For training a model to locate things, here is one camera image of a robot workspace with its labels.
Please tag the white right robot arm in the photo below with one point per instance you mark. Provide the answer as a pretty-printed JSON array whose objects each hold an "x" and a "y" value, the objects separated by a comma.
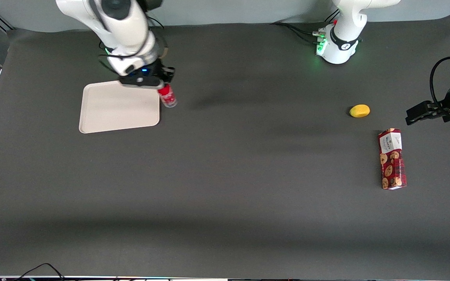
[{"x": 119, "y": 27}]

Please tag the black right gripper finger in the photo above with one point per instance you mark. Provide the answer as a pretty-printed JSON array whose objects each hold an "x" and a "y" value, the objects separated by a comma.
[{"x": 169, "y": 75}]

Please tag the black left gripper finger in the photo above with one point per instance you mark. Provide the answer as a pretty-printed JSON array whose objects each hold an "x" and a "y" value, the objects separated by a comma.
[
  {"x": 420, "y": 118},
  {"x": 425, "y": 105}
]

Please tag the red cookie box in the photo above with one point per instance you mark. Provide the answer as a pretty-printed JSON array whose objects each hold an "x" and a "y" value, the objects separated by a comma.
[{"x": 392, "y": 160}]

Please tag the red coke bottle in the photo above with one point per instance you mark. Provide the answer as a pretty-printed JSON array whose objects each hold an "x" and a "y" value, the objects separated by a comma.
[{"x": 168, "y": 96}]

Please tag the beige plastic tray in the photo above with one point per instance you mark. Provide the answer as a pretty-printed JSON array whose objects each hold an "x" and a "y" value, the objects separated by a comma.
[{"x": 120, "y": 109}]

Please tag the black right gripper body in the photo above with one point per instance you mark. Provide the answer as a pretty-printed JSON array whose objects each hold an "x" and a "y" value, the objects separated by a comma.
[{"x": 157, "y": 71}]

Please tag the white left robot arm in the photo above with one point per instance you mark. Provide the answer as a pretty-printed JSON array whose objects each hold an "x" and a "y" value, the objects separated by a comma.
[{"x": 344, "y": 35}]

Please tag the yellow lemon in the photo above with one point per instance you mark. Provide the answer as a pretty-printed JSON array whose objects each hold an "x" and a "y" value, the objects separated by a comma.
[{"x": 359, "y": 111}]

